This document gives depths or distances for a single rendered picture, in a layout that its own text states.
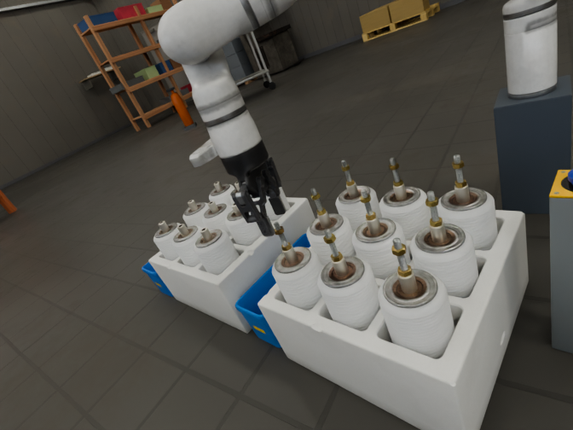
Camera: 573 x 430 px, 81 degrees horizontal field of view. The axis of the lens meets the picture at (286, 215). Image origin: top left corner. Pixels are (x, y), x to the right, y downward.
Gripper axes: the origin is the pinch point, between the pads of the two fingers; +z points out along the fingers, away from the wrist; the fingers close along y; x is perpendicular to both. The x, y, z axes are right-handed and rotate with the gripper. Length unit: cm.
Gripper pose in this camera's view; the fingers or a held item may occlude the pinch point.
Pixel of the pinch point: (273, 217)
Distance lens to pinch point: 60.8
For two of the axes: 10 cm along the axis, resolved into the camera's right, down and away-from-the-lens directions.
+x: -8.9, 1.6, 4.2
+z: 3.6, 8.2, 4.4
